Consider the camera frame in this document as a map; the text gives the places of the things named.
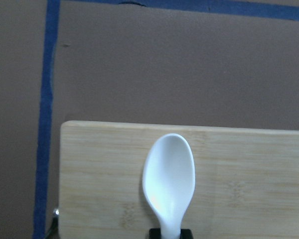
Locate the white plastic spoon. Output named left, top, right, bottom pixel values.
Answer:
left=142, top=133, right=195, bottom=239

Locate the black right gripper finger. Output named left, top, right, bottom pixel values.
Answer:
left=149, top=228, right=193, bottom=239

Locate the wooden cutting board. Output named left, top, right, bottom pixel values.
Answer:
left=59, top=121, right=299, bottom=239

